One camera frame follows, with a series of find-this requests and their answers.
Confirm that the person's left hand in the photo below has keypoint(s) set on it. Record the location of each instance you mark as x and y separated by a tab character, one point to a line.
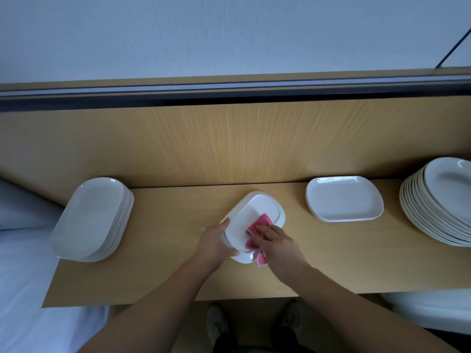
213	250

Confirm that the person's right hand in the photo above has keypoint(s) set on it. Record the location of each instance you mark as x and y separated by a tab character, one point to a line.
285	255

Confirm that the pink cleaning cloth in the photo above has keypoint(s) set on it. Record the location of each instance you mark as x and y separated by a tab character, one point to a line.
259	220

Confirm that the white glossy rectangular plate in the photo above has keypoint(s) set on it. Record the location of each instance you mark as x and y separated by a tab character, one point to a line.
246	209

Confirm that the stack of white rectangular plates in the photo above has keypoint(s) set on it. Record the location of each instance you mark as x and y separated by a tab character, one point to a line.
344	196

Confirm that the pile of white oblong plates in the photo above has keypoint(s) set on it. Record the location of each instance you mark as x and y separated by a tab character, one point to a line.
88	217

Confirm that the stack of white round plates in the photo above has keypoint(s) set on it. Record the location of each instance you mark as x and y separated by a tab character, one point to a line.
441	198

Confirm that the person's right forearm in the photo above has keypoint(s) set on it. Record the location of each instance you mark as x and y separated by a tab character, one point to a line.
364	320

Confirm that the person's left forearm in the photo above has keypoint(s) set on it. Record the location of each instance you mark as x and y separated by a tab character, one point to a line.
143	316

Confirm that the white bed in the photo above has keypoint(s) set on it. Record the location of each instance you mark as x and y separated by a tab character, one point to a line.
29	294

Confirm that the grey upholstered headboard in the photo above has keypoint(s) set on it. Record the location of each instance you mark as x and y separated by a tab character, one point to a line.
26	209

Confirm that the black wall rail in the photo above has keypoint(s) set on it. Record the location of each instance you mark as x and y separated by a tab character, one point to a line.
221	97

